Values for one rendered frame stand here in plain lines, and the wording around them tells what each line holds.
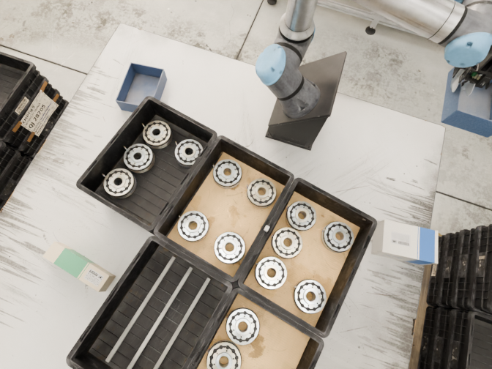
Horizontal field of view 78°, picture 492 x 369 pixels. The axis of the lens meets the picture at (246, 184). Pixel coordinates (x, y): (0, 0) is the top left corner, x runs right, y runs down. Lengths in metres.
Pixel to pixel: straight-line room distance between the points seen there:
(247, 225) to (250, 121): 0.50
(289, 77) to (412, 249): 0.74
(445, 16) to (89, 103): 1.29
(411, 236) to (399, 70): 1.70
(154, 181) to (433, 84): 2.24
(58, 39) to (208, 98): 1.69
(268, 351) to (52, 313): 0.76
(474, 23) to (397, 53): 2.04
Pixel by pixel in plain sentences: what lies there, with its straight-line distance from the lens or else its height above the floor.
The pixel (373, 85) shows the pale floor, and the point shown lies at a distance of 2.55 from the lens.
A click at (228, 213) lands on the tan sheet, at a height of 0.83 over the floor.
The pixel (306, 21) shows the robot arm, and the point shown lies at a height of 1.16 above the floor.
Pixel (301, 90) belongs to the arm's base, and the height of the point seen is 0.99.
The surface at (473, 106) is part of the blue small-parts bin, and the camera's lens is 1.22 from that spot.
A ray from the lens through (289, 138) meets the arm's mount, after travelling 1.28.
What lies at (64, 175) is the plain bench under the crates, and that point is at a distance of 1.41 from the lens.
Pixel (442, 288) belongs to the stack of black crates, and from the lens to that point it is 1.92.
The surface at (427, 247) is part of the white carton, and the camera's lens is 1.29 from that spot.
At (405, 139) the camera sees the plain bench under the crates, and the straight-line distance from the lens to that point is 1.51.
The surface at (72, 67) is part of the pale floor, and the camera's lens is 2.66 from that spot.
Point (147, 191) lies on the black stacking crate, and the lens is 1.12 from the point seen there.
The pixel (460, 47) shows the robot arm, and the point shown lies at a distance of 0.78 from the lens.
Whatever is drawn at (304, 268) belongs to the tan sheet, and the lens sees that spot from 1.06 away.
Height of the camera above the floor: 1.86
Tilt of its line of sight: 72 degrees down
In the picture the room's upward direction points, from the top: 8 degrees clockwise
